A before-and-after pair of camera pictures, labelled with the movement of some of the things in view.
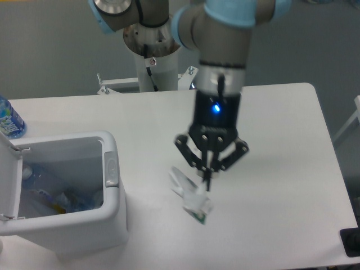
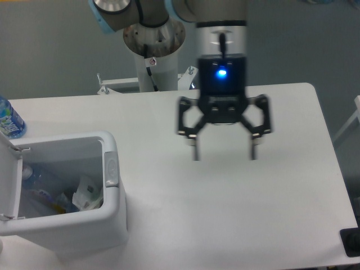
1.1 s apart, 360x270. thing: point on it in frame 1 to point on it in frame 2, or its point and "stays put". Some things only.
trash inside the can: [62, 202] stays put
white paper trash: [197, 204] to [89, 195]
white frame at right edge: [356, 114] stays put
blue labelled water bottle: [12, 125] stays put
